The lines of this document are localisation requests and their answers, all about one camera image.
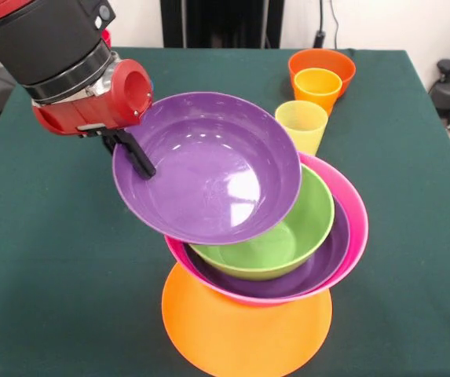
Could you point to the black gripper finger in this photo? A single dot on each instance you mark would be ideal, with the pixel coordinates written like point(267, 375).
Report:
point(138, 157)
point(108, 143)

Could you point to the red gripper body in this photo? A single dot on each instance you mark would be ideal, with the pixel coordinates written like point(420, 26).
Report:
point(91, 114)

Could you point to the purple plastic bowl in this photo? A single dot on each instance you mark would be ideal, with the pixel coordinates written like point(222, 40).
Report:
point(209, 169)
point(326, 267)

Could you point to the light green plastic bowl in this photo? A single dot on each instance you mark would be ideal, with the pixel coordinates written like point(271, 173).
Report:
point(287, 243)

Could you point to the large orange plastic bowl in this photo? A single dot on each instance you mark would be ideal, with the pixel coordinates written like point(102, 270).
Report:
point(228, 341)

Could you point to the large pink plastic bowl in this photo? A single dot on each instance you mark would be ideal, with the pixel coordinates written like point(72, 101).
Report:
point(356, 220)

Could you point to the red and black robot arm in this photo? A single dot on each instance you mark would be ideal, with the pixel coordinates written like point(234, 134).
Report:
point(40, 43)

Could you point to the dark green tablecloth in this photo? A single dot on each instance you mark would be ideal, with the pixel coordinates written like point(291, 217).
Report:
point(52, 255)

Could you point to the yellow plastic cup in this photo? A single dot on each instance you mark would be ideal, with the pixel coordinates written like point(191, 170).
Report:
point(307, 125)

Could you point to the orange plastic cup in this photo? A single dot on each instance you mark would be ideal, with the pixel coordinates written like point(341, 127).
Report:
point(317, 92)

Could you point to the small red-orange plastic bowl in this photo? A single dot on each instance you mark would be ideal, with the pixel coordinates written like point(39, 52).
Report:
point(346, 68)

